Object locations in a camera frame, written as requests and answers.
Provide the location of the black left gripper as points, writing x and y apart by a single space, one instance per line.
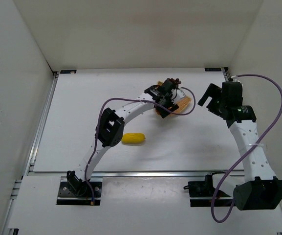
168 102

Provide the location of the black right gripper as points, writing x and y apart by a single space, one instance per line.
211 97

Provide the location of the purple fake grape bunch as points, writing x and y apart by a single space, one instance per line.
175 82

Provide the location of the yellow fake lemon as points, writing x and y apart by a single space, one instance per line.
133 138

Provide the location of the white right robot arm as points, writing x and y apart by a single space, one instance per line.
261 190

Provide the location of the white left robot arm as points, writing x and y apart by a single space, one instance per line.
113 117

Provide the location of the woven wicker fruit bowl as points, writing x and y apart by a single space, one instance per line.
183 104

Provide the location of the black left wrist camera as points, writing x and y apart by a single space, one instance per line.
166 87

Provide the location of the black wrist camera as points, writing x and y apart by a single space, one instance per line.
231 93
166 87

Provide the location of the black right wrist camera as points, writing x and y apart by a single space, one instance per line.
231 93

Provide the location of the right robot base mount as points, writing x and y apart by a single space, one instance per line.
201 192

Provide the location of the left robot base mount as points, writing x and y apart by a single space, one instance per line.
74 191

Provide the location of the aluminium table frame rail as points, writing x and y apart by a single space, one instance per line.
142 190

